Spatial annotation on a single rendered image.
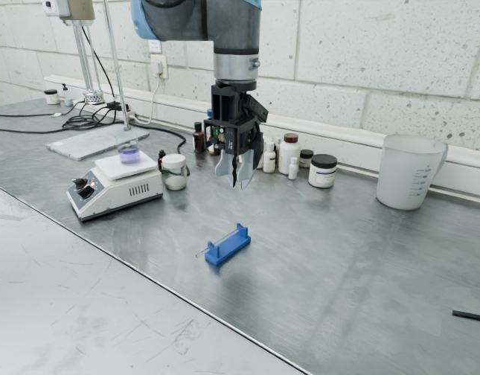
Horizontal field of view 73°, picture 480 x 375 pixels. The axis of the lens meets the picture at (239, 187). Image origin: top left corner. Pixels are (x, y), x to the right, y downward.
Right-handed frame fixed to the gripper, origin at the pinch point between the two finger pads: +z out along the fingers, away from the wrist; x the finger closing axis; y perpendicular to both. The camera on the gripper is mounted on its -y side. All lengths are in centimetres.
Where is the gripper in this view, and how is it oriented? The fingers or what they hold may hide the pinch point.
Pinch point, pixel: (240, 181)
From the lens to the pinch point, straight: 65.9
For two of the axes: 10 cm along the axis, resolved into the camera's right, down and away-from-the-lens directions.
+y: -4.8, 3.9, -7.8
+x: 8.8, 2.3, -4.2
